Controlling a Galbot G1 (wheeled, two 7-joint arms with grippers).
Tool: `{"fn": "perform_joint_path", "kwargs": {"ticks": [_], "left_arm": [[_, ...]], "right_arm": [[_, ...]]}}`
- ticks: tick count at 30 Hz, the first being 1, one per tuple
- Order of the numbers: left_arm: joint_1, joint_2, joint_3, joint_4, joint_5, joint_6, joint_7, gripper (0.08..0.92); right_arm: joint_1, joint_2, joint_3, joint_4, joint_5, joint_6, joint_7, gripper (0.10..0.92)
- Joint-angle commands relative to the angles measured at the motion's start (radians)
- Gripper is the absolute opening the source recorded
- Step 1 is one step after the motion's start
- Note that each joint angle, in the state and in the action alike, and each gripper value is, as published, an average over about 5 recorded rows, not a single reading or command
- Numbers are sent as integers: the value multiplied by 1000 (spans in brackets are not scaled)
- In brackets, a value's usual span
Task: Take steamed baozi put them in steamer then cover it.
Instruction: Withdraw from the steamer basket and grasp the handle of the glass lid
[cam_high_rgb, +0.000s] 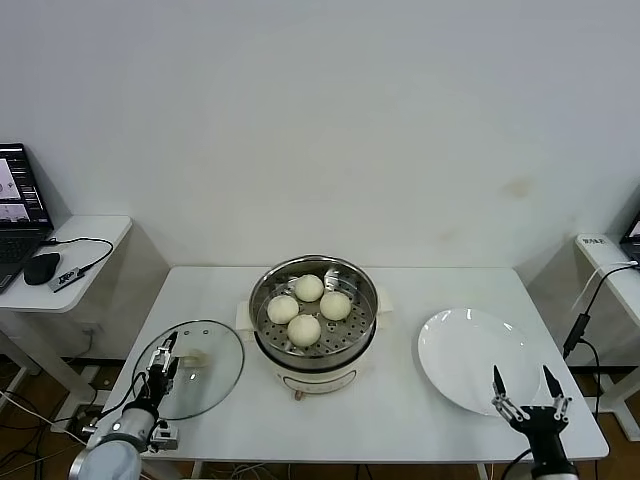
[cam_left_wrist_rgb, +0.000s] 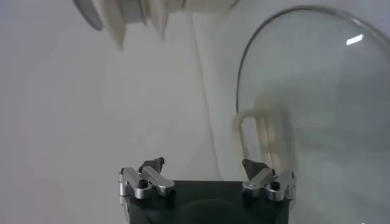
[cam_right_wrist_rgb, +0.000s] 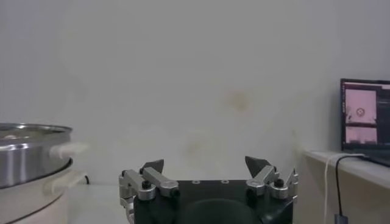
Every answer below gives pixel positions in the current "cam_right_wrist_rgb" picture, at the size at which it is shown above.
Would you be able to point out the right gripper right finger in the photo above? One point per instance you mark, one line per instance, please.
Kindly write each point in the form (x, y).
(262, 178)

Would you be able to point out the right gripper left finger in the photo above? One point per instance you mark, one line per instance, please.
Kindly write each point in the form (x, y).
(155, 179)

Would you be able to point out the stainless steel steamer basket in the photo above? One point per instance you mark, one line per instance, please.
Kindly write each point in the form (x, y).
(30, 161)

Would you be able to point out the cream electric cooker pot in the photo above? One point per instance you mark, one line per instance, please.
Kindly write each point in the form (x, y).
(36, 204)

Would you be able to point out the black laptop with blue screen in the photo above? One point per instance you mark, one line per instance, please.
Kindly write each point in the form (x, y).
(362, 109)

